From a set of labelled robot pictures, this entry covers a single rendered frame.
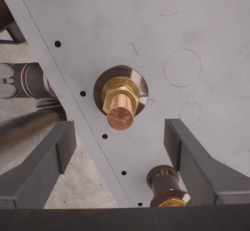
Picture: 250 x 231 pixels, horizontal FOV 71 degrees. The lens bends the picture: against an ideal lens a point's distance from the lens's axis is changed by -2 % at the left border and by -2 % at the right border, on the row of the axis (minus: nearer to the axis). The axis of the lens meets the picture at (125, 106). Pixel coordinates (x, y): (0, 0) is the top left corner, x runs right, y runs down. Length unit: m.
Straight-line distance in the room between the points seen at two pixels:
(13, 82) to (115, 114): 0.44
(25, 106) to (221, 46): 1.91
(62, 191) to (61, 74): 2.17
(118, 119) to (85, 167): 2.03
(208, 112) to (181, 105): 0.07
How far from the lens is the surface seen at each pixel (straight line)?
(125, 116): 0.19
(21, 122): 0.53
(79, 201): 2.55
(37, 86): 0.55
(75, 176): 2.31
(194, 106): 0.44
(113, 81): 0.29
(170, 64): 0.40
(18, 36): 1.86
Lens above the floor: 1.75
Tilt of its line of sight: 73 degrees down
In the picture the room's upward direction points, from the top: 178 degrees clockwise
